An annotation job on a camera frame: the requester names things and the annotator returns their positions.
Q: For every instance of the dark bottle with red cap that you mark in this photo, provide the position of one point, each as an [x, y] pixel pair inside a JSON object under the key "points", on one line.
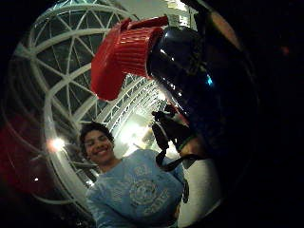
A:
{"points": [[177, 60]]}

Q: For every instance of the the person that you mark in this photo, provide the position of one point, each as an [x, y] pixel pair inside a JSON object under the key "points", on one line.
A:
{"points": [[133, 186]]}

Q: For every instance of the round bright lamp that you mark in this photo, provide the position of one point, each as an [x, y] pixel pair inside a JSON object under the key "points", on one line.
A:
{"points": [[57, 144]]}

